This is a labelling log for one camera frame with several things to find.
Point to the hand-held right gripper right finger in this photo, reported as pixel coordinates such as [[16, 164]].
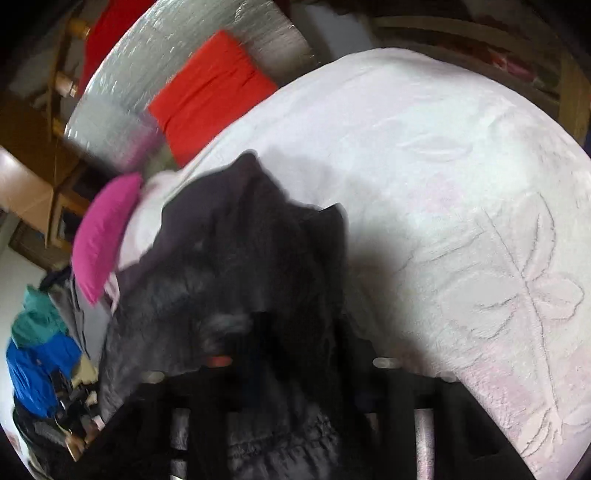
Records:
[[397, 397]]

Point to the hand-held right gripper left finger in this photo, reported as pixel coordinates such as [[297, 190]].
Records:
[[194, 397]]

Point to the dark padded jacket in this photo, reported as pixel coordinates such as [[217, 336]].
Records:
[[254, 258]]

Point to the blue garment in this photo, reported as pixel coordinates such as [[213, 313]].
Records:
[[37, 369]]

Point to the teal garment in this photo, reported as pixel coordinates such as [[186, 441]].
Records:
[[37, 318]]

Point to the grey garment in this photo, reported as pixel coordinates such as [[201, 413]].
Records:
[[69, 304]]

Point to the pink pillow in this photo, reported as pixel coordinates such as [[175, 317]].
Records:
[[101, 240]]

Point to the wooden cabinet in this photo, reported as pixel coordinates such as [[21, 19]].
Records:
[[27, 175]]

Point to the white embossed blanket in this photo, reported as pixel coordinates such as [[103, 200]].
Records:
[[415, 161]]

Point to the red pillow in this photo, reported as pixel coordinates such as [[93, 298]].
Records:
[[207, 92]]

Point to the red cloth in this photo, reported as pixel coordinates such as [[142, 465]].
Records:
[[111, 37]]

